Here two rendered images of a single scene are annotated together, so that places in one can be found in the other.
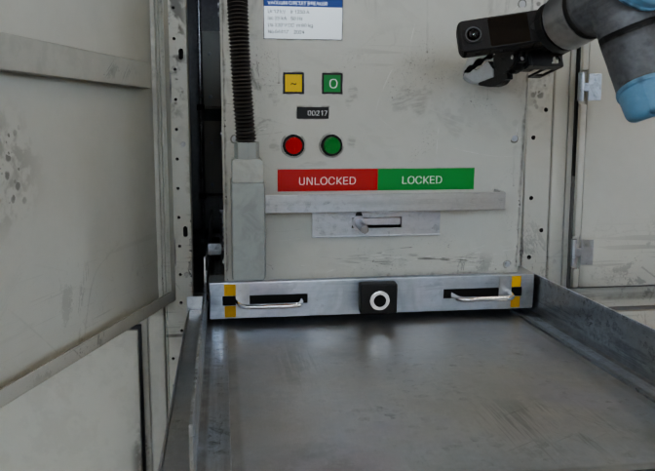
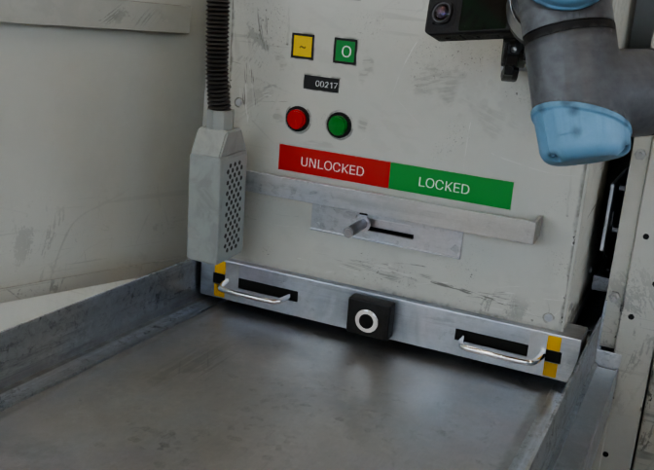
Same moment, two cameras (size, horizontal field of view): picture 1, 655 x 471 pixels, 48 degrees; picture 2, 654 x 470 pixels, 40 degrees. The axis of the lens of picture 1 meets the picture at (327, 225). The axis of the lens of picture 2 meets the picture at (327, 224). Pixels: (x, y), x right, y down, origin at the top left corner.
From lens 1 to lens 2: 0.63 m
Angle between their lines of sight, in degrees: 31
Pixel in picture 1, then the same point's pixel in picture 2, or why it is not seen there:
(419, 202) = (420, 213)
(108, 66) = (109, 12)
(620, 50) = (529, 61)
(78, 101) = (64, 47)
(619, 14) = (529, 11)
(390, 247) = (398, 260)
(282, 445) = (21, 434)
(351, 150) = (361, 134)
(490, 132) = not seen: hidden behind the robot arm
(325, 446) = (51, 450)
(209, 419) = (12, 389)
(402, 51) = not seen: hidden behind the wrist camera
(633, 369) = not seen: outside the picture
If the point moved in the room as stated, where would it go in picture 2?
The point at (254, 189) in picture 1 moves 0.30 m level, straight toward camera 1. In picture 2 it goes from (210, 163) to (38, 197)
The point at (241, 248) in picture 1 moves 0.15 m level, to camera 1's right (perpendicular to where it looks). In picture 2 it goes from (195, 225) to (290, 250)
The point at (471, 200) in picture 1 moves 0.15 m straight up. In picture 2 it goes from (488, 224) to (505, 98)
